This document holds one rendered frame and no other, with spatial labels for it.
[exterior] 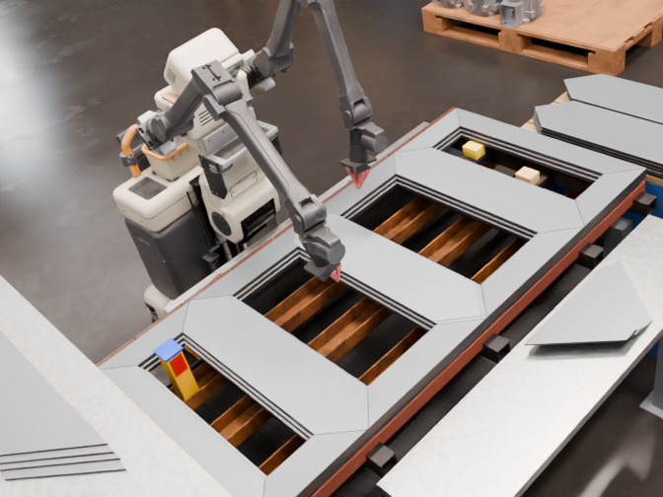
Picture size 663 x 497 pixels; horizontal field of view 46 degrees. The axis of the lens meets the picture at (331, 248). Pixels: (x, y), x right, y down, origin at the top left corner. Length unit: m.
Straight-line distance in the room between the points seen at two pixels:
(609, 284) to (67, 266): 2.83
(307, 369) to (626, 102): 1.49
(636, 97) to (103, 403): 2.00
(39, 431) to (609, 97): 2.10
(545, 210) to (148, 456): 1.33
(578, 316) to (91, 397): 1.24
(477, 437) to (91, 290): 2.49
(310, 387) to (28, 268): 2.61
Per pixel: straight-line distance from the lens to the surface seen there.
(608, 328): 2.12
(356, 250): 2.32
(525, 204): 2.41
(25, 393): 1.97
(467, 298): 2.12
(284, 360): 2.06
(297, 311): 2.43
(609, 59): 4.74
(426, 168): 2.61
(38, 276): 4.26
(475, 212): 2.42
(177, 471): 1.67
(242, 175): 2.73
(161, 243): 2.96
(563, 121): 2.78
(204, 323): 2.24
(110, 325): 3.74
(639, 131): 2.73
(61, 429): 1.84
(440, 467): 1.91
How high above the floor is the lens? 2.32
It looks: 39 degrees down
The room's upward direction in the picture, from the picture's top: 14 degrees counter-clockwise
